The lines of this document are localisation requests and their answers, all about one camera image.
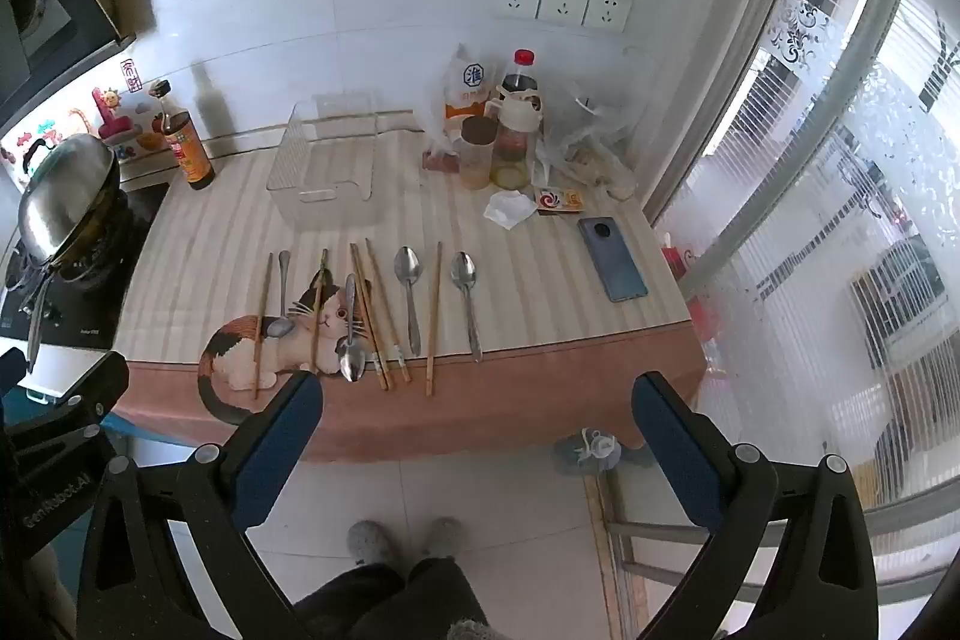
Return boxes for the person's left forearm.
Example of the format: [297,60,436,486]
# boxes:
[31,546,80,640]

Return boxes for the blue grey shoes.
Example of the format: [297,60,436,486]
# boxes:
[553,428,653,477]

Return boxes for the grey fuzzy slipper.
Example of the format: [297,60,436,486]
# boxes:
[346,520,398,566]
[422,517,467,560]

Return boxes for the person's dark pants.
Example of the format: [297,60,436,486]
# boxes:
[292,557,511,640]

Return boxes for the colourful wall stickers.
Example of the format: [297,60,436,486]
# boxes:
[0,59,181,169]

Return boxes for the oil jug with white handle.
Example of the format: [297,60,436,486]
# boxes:
[490,89,545,191]

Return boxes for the steel wok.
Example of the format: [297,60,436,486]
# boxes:
[16,134,125,375]

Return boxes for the red cap dark bottle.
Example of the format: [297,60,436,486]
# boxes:
[499,49,538,100]

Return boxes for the black range hood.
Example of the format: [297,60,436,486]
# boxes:
[0,0,136,120]

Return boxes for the steel spoon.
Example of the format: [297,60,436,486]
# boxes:
[449,251,484,363]
[337,273,368,384]
[393,245,424,358]
[267,250,296,340]

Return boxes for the wooden frame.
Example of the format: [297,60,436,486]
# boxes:
[583,475,725,640]

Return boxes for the red plastic item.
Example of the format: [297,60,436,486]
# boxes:
[660,241,715,378]

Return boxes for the white orange salt bag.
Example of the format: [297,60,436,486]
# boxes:
[431,44,497,155]

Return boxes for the frosted glass sliding door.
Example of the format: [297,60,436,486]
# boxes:
[652,0,960,611]

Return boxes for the dark soy sauce bottle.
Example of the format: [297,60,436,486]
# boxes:
[150,80,216,191]

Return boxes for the black gas stove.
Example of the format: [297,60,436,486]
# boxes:
[0,182,170,348]

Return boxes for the crumpled white tissue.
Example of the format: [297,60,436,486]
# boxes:
[484,190,538,231]

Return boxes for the orange white flat packet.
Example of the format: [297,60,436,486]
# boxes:
[533,186,585,216]

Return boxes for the clear plastic container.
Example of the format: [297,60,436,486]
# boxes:
[266,92,376,229]

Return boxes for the cat print striped tablecloth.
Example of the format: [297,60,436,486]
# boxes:
[112,111,710,465]

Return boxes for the clear plastic cup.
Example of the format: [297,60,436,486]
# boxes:
[459,117,497,191]

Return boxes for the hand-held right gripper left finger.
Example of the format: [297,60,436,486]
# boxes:
[75,372,325,640]

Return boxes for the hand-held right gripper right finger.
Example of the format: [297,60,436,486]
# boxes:
[632,372,878,640]

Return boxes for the clear plastic bag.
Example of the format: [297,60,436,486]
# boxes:
[536,77,642,202]

